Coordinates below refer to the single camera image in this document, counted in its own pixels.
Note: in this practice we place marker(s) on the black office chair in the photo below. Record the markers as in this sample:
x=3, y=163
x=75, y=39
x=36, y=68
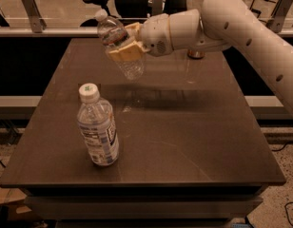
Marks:
x=138, y=10

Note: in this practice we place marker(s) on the brown soda can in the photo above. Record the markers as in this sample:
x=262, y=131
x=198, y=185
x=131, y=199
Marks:
x=195, y=54

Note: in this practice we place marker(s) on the middle metal railing bracket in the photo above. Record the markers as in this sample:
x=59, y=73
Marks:
x=157, y=2

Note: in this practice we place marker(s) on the clear bottle red label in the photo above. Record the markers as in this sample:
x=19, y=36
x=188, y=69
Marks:
x=113, y=35

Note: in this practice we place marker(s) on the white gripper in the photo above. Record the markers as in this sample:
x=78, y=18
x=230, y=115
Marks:
x=155, y=35

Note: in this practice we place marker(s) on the upright bottle white cap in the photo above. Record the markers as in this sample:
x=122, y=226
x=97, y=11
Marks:
x=96, y=122

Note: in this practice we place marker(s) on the metal railing bracket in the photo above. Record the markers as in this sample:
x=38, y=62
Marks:
x=37, y=23
x=157, y=2
x=276, y=21

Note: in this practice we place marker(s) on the wooden cart with wheels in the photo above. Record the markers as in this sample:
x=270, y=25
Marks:
x=263, y=9

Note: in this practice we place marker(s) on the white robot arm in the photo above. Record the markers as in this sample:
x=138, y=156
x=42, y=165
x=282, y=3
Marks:
x=218, y=25

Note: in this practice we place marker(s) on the right metal railing bracket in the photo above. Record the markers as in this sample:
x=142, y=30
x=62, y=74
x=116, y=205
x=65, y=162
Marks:
x=276, y=21

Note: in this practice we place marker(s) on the left metal railing bracket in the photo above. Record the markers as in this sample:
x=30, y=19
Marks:
x=37, y=23

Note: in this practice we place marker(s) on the cardboard box under table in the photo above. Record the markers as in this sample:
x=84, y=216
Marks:
x=12, y=207

